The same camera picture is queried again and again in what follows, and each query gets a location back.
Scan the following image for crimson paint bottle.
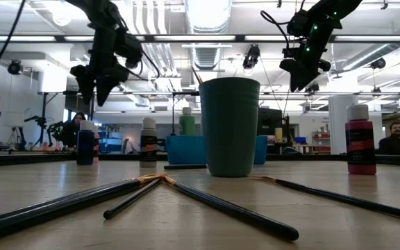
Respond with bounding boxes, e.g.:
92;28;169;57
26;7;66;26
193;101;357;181
344;103;377;176

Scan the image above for black paintbrush orange bristles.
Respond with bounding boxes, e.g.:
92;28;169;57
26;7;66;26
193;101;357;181
251;174;400;224

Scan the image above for red shelf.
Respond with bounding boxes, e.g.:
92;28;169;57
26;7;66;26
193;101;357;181
311;131;331;153

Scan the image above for large green paint bottle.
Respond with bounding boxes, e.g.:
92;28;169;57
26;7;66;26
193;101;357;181
178;106;197;136

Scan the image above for black brush silver ferrule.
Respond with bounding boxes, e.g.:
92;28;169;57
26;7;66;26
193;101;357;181
163;163;208;171

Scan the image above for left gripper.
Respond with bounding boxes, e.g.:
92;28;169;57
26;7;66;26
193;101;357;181
69;27;131;108

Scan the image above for taupe paint bottle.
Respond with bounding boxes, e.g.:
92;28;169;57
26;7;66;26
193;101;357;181
139;117;158;169

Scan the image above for teal plastic bin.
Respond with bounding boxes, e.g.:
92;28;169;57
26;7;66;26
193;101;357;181
166;134;269;166

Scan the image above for navy blue paint bottle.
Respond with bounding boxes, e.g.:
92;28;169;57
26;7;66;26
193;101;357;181
76;119;96;167

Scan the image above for black ceiling camera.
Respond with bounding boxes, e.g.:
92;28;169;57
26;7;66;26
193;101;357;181
7;59;24;76
369;57;388;70
303;82;321;95

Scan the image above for black paintbrush gold ferrule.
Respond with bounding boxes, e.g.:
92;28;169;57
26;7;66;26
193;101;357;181
191;65;203;85

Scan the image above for thin black paintbrush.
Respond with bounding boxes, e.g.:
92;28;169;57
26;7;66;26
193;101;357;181
102;178;165;220

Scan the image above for black table frame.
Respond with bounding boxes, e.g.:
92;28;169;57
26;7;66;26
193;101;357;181
0;152;400;167

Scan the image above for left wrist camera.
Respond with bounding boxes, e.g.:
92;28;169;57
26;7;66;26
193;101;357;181
115;32;144;69

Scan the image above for teal plastic cup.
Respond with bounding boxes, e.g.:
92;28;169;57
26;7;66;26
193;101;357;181
198;76;262;178

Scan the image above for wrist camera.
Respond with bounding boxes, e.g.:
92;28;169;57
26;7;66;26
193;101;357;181
115;32;144;69
286;9;309;38

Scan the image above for blue storage shelf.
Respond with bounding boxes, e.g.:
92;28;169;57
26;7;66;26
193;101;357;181
99;126;123;153

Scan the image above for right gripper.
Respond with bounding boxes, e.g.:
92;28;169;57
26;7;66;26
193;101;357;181
278;47;332;93

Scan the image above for black overhead camera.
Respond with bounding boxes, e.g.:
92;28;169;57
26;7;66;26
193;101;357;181
242;44;262;70

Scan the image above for black overhead frame bar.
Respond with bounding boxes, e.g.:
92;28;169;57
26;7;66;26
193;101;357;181
0;33;400;44

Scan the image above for black monitor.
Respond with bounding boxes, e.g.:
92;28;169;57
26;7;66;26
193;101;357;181
259;106;284;137

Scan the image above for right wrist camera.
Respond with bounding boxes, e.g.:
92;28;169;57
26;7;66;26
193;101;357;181
286;9;309;38

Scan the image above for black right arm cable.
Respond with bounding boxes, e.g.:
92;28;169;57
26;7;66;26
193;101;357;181
260;9;291;48

